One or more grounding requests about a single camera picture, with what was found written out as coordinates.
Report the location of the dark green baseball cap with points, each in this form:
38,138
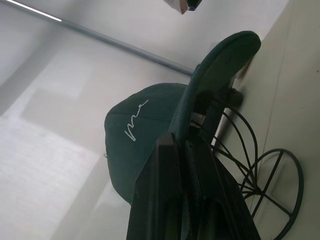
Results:
140,150

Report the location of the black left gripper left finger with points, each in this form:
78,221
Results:
160,190

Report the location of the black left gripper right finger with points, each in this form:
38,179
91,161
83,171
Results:
220,200

